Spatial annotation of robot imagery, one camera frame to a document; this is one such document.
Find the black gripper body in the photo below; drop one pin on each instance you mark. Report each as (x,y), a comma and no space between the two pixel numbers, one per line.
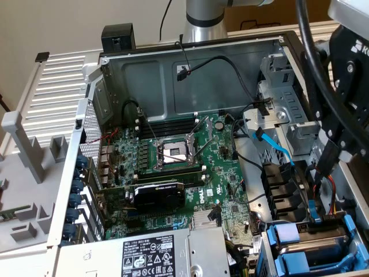
(351,72)

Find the hard disk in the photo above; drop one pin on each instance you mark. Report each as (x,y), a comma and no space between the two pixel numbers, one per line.
(317,251)

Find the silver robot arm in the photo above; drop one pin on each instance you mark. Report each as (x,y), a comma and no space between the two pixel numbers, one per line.
(201,29)

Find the grey metal drive cage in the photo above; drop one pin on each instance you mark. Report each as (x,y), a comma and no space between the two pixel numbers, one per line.
(288,95)

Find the black plastic finned shroud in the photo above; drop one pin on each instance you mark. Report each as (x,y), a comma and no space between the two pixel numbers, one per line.
(276,187)

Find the brown cardboard box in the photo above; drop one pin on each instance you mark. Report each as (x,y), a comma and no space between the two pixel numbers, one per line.
(274,17)

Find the silver coin battery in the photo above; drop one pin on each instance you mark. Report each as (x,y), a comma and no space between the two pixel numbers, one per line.
(220,125)

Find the metal socket cover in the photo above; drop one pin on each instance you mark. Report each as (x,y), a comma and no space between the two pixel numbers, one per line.
(209,127)

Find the green motherboard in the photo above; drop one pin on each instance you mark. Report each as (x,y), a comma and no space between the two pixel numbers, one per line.
(219,173)

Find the black RAM slot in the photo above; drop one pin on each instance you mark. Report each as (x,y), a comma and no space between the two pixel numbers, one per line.
(193,180)
(173,130)
(173,122)
(173,172)

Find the lower blue drive caddy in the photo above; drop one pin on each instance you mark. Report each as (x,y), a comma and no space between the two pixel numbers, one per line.
(266,256)

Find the metal locking lever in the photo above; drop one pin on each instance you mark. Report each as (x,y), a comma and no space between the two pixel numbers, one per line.
(176,157)
(148,127)

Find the CPU socket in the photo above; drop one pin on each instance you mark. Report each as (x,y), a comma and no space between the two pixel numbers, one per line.
(173,151)

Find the silver heatsink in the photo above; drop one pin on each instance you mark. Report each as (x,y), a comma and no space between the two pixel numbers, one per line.
(200,219)

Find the grey power supply unit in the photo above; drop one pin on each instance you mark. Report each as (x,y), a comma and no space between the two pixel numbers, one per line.
(201,251)

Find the black graphics card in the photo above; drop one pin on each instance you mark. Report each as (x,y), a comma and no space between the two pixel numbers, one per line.
(158,199)

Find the open grey PC case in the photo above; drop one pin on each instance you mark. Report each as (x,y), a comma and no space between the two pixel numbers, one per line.
(144,86)

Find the black box device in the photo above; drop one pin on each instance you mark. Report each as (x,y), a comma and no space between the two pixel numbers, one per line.
(118,37)

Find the blue card retention clip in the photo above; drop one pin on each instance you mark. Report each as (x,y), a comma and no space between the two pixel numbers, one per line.
(78,174)
(82,160)
(72,216)
(77,186)
(75,200)
(69,231)

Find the small black table clip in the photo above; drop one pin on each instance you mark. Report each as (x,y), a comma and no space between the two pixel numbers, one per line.
(42,56)

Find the grey parts rack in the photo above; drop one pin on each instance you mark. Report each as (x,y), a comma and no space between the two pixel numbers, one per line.
(26,184)

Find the green RAM stick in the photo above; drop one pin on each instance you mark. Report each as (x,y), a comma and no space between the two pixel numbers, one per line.
(11,214)

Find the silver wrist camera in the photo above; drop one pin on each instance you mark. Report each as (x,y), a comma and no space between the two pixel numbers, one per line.
(348,11)

